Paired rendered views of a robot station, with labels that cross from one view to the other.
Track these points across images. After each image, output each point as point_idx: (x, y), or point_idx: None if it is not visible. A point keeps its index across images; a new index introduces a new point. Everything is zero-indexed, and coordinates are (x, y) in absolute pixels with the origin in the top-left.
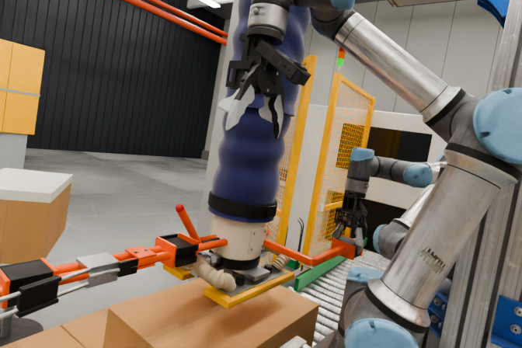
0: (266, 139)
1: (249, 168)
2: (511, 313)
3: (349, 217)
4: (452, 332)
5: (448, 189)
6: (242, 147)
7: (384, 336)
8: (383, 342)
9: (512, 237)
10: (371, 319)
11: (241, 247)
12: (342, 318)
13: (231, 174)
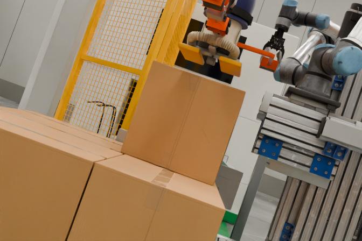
0: None
1: None
2: None
3: (280, 41)
4: (348, 85)
5: None
6: None
7: (355, 51)
8: (354, 54)
9: None
10: (350, 46)
11: (232, 40)
12: (313, 67)
13: None
